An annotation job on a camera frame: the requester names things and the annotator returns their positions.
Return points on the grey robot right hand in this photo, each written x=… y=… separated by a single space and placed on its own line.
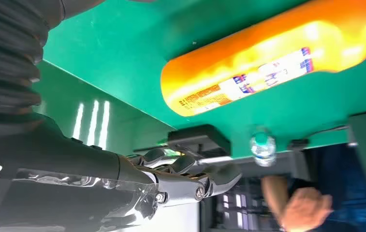
x=58 y=179

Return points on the clear plastic water bottle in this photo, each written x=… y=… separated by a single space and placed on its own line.
x=263 y=149

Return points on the person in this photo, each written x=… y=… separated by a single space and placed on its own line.
x=355 y=192

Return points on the small black power adapter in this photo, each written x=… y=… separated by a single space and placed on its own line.
x=298 y=144

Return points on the green side table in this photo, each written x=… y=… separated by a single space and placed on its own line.
x=106 y=96

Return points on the black router with antennas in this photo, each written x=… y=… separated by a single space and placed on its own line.
x=198 y=138

